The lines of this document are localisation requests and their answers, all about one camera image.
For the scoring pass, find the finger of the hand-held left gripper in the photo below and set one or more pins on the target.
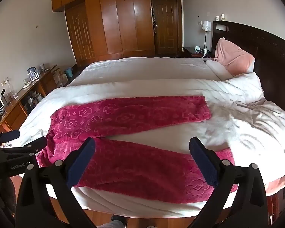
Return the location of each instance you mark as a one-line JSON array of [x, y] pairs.
[[10, 135], [36, 145]]

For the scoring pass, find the white shade table lamp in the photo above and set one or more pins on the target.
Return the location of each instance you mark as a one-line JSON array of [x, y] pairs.
[[206, 26]]

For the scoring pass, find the wooden panel door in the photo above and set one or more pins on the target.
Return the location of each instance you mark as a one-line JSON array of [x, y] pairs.
[[79, 35], [166, 23]]

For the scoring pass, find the wall socket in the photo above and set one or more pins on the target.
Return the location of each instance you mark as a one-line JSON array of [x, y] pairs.
[[3, 83]]

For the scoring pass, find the long wooden sideboard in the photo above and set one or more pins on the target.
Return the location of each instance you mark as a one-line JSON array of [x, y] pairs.
[[16, 116]]

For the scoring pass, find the clear electric kettle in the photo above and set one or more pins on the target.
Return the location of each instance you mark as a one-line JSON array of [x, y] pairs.
[[32, 74]]

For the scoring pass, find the dark wooden headboard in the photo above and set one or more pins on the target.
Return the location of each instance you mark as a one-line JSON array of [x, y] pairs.
[[270, 47]]

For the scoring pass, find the wooden wardrobe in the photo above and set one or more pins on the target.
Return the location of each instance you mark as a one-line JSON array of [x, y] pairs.
[[123, 16]]

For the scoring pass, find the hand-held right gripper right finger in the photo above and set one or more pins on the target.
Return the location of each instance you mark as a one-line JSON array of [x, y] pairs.
[[204, 163]]

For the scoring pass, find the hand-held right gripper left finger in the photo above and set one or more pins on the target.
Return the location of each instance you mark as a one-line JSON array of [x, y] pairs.
[[82, 163]]

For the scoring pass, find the white pillow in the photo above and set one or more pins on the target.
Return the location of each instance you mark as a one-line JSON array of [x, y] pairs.
[[218, 70]]

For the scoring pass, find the pink blanket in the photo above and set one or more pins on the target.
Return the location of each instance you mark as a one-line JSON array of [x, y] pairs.
[[277, 184]]

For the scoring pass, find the pink pillow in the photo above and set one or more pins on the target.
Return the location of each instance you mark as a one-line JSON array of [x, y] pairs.
[[232, 57]]

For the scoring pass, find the white duvet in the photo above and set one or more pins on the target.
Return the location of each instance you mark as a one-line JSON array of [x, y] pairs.
[[251, 123]]

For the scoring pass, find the magenta fleece pants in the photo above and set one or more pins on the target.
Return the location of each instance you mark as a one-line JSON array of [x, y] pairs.
[[133, 116]]

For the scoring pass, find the blue waste bin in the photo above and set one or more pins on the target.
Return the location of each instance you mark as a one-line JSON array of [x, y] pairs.
[[68, 72]]

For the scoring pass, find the wooden nightstand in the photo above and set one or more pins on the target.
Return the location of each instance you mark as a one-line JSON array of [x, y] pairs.
[[188, 51], [276, 204]]

